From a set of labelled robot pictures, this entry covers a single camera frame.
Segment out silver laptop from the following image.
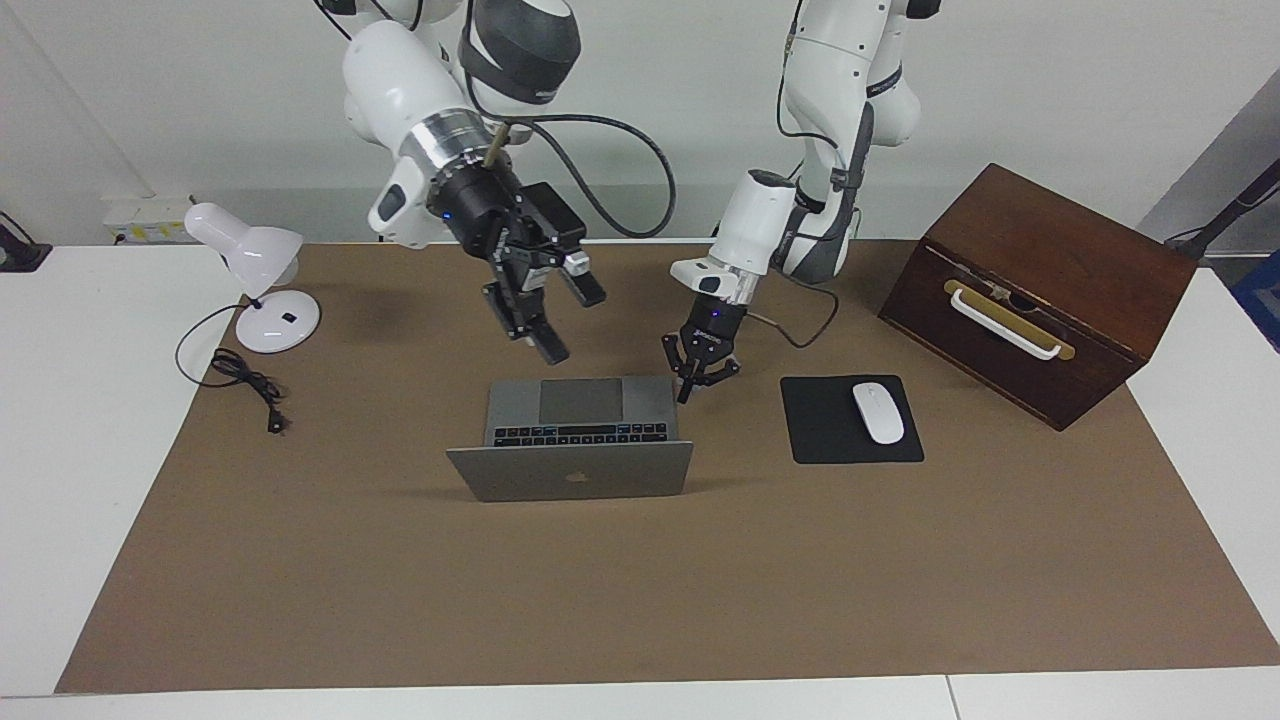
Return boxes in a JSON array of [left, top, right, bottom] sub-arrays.
[[446, 375, 695, 504]]

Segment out dark wooden box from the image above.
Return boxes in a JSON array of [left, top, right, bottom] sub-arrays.
[[878, 163, 1199, 432]]

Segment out white computer mouse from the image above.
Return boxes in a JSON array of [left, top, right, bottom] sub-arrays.
[[851, 381, 906, 446]]

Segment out blue object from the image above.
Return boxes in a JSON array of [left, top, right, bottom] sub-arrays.
[[1231, 250, 1280, 352]]

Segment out white desk lamp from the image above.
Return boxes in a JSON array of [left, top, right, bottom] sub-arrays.
[[183, 201, 322, 354]]

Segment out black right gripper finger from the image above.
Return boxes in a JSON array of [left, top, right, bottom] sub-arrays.
[[558, 254, 609, 309], [482, 269, 572, 366]]

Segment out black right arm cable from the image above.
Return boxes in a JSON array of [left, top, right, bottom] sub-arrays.
[[495, 113, 678, 242]]

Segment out black stand leg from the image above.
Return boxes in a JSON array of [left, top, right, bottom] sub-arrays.
[[1165, 158, 1280, 259]]

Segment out black mouse pad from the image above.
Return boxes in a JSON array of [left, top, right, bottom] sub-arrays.
[[780, 374, 926, 466]]

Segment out white box handle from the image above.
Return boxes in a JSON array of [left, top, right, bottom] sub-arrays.
[[949, 287, 1064, 361]]

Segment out white power strip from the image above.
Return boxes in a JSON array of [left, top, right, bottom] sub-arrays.
[[103, 194, 197, 245]]

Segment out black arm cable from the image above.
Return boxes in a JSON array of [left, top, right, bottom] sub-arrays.
[[495, 113, 678, 242], [745, 278, 842, 350]]

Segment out black clamp mount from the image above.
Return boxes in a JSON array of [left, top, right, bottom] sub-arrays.
[[0, 211, 53, 274]]

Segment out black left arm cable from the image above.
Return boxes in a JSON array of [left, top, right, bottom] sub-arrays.
[[745, 278, 842, 350]]

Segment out brown table mat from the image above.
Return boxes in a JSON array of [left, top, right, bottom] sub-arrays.
[[55, 240, 1280, 695]]

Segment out black lamp power cable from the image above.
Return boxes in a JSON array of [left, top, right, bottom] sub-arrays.
[[175, 303, 289, 436]]

